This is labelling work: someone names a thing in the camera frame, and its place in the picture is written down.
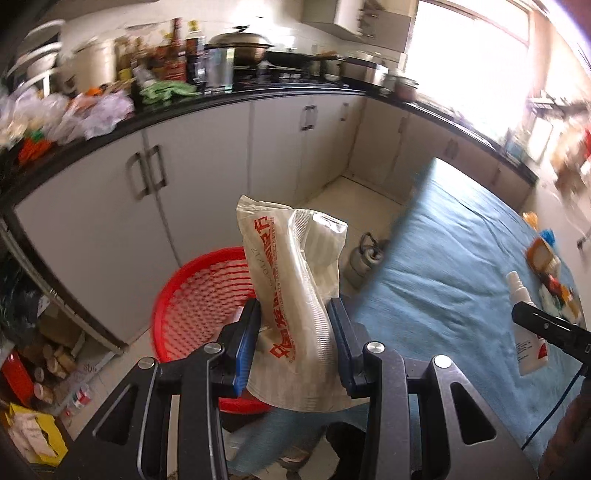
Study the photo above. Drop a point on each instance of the stacked cooking pots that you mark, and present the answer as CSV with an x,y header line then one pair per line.
x,y
405,88

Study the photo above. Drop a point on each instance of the yellow sponge block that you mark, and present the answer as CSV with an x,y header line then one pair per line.
x,y
542,256

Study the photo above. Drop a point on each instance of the steel rice cooker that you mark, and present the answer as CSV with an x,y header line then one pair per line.
x,y
364,71

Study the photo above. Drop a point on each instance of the blue tablecloth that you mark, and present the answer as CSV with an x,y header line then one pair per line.
x,y
438,258

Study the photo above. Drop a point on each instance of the grey floor kettle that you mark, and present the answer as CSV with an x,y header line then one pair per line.
x,y
362,265

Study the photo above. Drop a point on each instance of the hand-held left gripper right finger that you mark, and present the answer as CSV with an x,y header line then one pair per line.
x,y
339,350

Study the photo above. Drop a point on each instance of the white wall cabinet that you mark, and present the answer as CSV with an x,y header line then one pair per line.
x,y
364,21

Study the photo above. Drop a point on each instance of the orange plastic item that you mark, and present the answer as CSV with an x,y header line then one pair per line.
x,y
34,147

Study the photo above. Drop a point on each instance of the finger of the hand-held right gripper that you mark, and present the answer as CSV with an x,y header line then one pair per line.
x,y
554,327

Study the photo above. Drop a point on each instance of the black frying pan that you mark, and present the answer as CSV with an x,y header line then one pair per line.
x,y
291,57

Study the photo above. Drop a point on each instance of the yellow plastic bag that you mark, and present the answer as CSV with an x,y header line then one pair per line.
x,y
530,219

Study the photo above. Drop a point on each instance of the crumpled plastic bags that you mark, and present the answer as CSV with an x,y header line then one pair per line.
x,y
92,113

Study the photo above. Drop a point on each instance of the green cloth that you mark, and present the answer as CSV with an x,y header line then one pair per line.
x,y
168,91

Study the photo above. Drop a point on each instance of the blue plastic bag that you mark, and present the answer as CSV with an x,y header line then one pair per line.
x,y
548,237

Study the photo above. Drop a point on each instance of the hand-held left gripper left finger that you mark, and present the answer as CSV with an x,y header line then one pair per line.
x,y
244,350

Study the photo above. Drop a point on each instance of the row of sauce bottles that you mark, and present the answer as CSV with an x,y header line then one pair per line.
x,y
166,55

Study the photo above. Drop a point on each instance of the gas stove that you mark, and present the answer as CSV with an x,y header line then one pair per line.
x,y
286,76

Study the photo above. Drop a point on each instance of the dish rack with plates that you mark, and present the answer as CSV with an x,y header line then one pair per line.
x,y
37,55

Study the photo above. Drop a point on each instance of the red plastic basket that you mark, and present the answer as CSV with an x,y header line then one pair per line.
x,y
198,295

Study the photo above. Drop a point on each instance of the red snack wrapper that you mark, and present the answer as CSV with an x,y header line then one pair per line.
x,y
557,282

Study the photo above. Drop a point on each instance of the red box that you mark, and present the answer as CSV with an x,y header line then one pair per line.
x,y
16,378

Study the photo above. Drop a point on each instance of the white spray bottle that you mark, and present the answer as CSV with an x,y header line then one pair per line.
x,y
531,355

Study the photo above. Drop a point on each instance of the person's right forearm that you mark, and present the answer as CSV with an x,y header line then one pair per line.
x,y
568,438

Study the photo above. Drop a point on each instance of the white cooker pot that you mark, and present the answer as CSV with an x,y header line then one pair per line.
x,y
94,64

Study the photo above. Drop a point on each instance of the green white tissue packet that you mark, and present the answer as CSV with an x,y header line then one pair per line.
x,y
553,302

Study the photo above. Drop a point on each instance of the steel wok with lid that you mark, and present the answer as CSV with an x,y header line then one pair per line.
x,y
240,46

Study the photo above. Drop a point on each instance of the yellow box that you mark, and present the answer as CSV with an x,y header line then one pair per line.
x,y
46,443

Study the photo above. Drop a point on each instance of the white paper bag red print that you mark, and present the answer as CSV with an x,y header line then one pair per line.
x,y
295,295

